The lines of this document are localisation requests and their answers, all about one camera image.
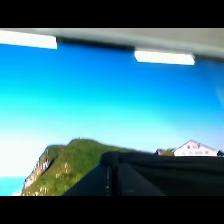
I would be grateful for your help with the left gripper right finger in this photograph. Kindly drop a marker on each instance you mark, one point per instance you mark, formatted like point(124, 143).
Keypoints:
point(128, 183)

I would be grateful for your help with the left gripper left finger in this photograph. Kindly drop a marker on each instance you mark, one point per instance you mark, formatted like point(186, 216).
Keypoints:
point(96, 185)

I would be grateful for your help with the black garment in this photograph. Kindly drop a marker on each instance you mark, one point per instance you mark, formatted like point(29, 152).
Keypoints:
point(186, 173)

